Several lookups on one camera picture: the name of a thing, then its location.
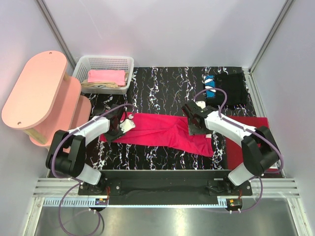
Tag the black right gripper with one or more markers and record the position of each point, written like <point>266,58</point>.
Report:
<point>194,125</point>

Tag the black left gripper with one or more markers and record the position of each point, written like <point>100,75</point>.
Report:
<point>115,131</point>

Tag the red t shirt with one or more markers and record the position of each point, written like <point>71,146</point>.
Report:
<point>166,131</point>

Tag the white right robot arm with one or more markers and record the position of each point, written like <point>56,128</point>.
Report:
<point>258,146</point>

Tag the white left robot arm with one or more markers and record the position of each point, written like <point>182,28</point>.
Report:
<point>67,153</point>

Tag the beige folded t shirt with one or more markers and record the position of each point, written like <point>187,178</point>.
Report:
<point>85,84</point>

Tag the pink folded t shirt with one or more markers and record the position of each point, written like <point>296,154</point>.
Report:
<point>107,76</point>

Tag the black folded t shirt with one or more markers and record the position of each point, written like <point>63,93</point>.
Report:
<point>232,84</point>

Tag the white plastic basket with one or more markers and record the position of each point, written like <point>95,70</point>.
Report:
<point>87,63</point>

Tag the left orange connector board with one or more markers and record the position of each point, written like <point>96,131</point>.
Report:
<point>102,201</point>

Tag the orange connector board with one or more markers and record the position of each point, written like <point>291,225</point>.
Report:
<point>237,203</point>
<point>102,201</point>

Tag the pink three tier shelf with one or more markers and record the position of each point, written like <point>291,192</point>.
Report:
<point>46,99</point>

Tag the right orange connector board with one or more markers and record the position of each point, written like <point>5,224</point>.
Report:
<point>237,203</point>

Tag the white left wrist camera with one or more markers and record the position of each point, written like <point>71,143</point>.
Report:
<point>127,124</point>

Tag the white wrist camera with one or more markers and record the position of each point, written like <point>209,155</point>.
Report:
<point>127,124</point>
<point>201,104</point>

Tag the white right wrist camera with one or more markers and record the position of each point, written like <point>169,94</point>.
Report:
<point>201,104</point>

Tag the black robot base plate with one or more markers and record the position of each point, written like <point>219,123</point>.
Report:
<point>165,188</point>

